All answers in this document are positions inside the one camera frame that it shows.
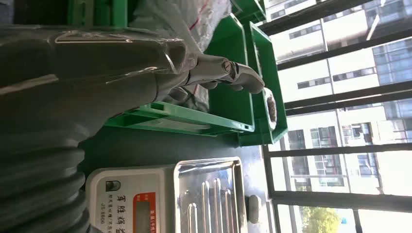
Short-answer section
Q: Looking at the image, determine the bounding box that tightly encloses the green plastic crate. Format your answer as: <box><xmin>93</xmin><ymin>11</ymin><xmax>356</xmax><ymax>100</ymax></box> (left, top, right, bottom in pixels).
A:
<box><xmin>104</xmin><ymin>14</ymin><xmax>256</xmax><ymax>137</ymax></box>
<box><xmin>67</xmin><ymin>0</ymin><xmax>129</xmax><ymax>29</ymax></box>
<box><xmin>229</xmin><ymin>0</ymin><xmax>267</xmax><ymax>24</ymax></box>
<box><xmin>238</xmin><ymin>21</ymin><xmax>289</xmax><ymax>147</ymax></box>

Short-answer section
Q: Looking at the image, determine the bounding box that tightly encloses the white woven sack red stripe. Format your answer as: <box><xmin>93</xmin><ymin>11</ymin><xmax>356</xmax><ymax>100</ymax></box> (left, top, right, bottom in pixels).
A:
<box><xmin>128</xmin><ymin>0</ymin><xmax>233</xmax><ymax>112</ymax></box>

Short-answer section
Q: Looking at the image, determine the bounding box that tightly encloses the ribbed grey left arm sleeve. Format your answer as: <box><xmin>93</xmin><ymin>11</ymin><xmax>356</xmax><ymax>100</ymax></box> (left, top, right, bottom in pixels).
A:
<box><xmin>0</xmin><ymin>130</ymin><xmax>91</xmax><ymax>233</ymax></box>

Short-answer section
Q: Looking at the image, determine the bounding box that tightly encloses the white electronic scale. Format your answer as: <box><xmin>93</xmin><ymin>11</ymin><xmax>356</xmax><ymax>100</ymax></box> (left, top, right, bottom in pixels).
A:
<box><xmin>85</xmin><ymin>165</ymin><xmax>268</xmax><ymax>233</ymax></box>

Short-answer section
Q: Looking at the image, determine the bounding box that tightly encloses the steel scale pan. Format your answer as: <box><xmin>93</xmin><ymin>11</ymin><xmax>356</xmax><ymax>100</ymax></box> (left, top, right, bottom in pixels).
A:
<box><xmin>173</xmin><ymin>156</ymin><xmax>249</xmax><ymax>233</ymax></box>

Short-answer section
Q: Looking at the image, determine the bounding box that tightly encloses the white building outside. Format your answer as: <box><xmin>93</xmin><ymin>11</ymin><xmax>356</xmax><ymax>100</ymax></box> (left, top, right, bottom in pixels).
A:
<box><xmin>263</xmin><ymin>0</ymin><xmax>412</xmax><ymax>197</ymax></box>

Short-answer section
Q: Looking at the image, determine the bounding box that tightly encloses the green tree outside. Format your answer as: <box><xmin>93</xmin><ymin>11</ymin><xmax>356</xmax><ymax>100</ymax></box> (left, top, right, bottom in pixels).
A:
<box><xmin>300</xmin><ymin>205</ymin><xmax>343</xmax><ymax>233</ymax></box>

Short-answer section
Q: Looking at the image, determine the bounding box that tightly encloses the black window frame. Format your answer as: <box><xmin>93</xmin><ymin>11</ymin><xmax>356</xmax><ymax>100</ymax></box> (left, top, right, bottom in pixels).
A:
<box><xmin>257</xmin><ymin>0</ymin><xmax>412</xmax><ymax>233</ymax></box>

